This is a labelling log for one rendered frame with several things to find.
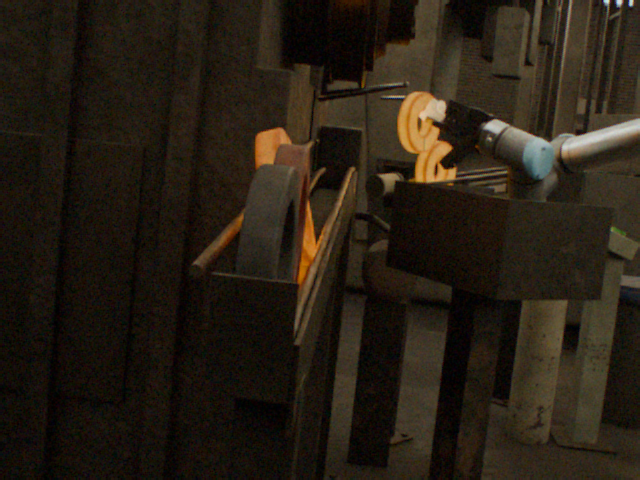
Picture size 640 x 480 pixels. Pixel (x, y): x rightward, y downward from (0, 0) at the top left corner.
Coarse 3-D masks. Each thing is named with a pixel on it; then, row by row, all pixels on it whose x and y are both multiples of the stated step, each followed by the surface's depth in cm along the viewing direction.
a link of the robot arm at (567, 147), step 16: (608, 128) 220; (624, 128) 213; (560, 144) 233; (576, 144) 227; (592, 144) 222; (608, 144) 217; (624, 144) 213; (560, 160) 232; (576, 160) 228; (592, 160) 224; (608, 160) 220; (624, 160) 218; (560, 176) 233
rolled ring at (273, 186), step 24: (264, 168) 86; (288, 168) 87; (264, 192) 83; (288, 192) 85; (264, 216) 81; (288, 216) 93; (240, 240) 81; (264, 240) 81; (288, 240) 95; (240, 264) 81; (264, 264) 80; (288, 264) 95
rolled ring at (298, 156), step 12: (288, 144) 106; (276, 156) 102; (288, 156) 102; (300, 156) 102; (300, 168) 101; (300, 180) 100; (300, 192) 101; (300, 204) 113; (300, 216) 113; (300, 228) 113; (300, 240) 113; (300, 252) 113
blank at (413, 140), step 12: (408, 96) 240; (420, 96) 239; (408, 108) 237; (420, 108) 240; (408, 120) 236; (408, 132) 237; (420, 132) 246; (432, 132) 246; (408, 144) 239; (420, 144) 242; (432, 144) 246
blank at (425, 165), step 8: (440, 144) 249; (448, 144) 252; (424, 152) 247; (432, 152) 247; (440, 152) 249; (448, 152) 252; (424, 160) 246; (432, 160) 247; (416, 168) 247; (424, 168) 245; (432, 168) 248; (440, 168) 255; (416, 176) 247; (424, 176) 246; (432, 176) 248; (440, 176) 255; (448, 176) 254; (448, 184) 255
